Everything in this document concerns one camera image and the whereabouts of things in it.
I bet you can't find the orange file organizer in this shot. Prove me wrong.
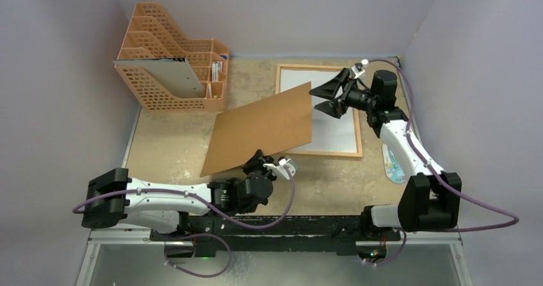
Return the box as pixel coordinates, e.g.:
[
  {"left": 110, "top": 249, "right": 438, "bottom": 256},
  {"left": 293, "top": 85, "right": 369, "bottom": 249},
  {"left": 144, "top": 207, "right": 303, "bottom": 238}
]
[{"left": 115, "top": 2, "right": 230, "bottom": 113}]

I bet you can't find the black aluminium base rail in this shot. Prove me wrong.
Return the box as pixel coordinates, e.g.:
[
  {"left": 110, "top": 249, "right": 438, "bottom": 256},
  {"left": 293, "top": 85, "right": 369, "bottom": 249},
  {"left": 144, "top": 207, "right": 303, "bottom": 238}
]
[{"left": 86, "top": 214, "right": 463, "bottom": 260}]

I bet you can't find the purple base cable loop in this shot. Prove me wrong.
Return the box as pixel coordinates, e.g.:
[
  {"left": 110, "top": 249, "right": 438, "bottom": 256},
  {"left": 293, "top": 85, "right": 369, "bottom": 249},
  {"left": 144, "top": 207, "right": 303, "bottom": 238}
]
[{"left": 163, "top": 232, "right": 233, "bottom": 278}]

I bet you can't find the printed photo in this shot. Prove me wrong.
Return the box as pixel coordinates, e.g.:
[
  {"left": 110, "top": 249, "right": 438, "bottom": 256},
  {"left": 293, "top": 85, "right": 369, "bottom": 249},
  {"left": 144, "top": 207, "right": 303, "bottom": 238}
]
[{"left": 277, "top": 68, "right": 358, "bottom": 154}]

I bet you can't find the brown backing board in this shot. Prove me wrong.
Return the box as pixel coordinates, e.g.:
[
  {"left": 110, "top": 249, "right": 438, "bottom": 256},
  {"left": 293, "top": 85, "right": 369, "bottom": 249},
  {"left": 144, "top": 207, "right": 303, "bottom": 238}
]
[{"left": 200, "top": 82, "right": 312, "bottom": 177}]

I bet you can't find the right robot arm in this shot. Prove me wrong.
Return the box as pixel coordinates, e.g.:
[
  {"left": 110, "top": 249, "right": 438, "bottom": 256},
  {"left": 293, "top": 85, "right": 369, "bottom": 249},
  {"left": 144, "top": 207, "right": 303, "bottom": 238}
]
[{"left": 309, "top": 68, "right": 462, "bottom": 239}]

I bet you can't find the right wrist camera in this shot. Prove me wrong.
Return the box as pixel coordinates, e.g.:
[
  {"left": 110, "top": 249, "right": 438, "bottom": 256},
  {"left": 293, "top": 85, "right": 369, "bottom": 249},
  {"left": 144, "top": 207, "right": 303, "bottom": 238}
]
[{"left": 350, "top": 59, "right": 369, "bottom": 81}]

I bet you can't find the grey folder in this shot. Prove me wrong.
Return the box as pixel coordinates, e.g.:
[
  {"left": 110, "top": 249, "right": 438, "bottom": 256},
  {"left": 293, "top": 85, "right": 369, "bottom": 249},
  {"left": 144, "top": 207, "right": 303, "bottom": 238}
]
[{"left": 113, "top": 58, "right": 206, "bottom": 99}]

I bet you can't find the blue white oval object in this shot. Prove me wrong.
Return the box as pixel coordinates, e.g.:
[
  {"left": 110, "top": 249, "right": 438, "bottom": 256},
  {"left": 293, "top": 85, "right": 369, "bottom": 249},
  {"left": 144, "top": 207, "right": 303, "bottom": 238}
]
[{"left": 382, "top": 143, "right": 406, "bottom": 184}]

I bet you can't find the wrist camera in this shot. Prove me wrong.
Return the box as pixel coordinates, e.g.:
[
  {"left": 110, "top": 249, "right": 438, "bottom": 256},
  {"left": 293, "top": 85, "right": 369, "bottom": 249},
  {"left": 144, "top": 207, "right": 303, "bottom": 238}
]
[
  {"left": 263, "top": 157, "right": 298, "bottom": 180},
  {"left": 350, "top": 59, "right": 369, "bottom": 81}
]

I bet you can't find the wooden picture frame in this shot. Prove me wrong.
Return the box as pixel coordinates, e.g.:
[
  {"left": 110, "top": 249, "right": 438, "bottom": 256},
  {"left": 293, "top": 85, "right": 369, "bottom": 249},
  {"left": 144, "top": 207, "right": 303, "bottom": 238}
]
[{"left": 275, "top": 63, "right": 364, "bottom": 159}]

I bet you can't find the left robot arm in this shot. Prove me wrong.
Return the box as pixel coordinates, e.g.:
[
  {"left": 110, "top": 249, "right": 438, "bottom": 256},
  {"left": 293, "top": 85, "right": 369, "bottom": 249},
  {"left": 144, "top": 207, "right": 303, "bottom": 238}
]
[{"left": 72, "top": 150, "right": 296, "bottom": 241}]

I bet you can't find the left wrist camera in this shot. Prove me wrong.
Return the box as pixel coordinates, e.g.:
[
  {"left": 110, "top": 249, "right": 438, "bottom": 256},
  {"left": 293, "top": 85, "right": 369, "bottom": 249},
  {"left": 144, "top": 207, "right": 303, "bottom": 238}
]
[{"left": 263, "top": 157, "right": 298, "bottom": 180}]

